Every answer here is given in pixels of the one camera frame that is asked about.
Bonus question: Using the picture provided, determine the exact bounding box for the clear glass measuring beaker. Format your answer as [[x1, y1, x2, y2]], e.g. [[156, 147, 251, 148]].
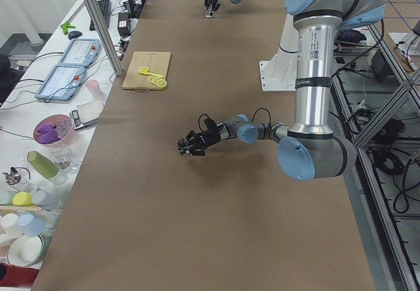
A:
[[205, 9, 213, 18]]

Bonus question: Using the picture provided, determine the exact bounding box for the steel jigger cup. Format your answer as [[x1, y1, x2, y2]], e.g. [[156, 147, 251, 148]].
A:
[[177, 138, 189, 156]]

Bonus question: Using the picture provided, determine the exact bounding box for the pink plastic cup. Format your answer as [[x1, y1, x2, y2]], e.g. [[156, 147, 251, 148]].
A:
[[85, 79, 102, 98]]

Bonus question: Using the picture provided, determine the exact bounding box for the middle lemon slice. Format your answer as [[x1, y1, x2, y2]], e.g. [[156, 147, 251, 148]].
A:
[[153, 77, 163, 85]]

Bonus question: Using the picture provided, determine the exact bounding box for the bamboo cutting board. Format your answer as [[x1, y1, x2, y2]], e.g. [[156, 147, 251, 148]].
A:
[[122, 51, 171, 91]]

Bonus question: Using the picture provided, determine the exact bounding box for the yellow plastic spoon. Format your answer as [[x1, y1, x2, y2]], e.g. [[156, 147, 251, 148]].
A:
[[148, 72, 164, 78]]

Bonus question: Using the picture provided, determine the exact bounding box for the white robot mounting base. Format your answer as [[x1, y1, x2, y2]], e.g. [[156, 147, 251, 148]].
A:
[[259, 14, 299, 91]]

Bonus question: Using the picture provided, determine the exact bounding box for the black keyboard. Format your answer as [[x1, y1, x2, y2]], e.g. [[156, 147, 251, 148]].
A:
[[97, 0, 112, 28]]

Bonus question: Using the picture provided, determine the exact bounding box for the clear wine glass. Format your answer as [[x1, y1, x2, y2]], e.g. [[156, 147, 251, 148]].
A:
[[49, 141, 73, 170]]

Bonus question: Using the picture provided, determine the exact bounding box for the pink bowl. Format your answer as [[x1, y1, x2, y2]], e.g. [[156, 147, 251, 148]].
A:
[[33, 114, 75, 148]]

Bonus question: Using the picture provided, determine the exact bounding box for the blue teach pendant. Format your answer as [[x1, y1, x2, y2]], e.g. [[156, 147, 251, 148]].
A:
[[59, 39, 101, 68], [35, 64, 86, 102]]

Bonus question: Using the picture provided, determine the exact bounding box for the purple cloth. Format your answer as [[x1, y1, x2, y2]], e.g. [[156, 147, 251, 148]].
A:
[[35, 123, 62, 145]]

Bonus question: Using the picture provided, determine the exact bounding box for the green tumbler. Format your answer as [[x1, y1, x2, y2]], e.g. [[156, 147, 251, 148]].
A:
[[27, 150, 59, 179]]

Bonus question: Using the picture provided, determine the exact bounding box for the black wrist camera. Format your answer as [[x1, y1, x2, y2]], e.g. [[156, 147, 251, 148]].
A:
[[198, 113, 217, 131]]

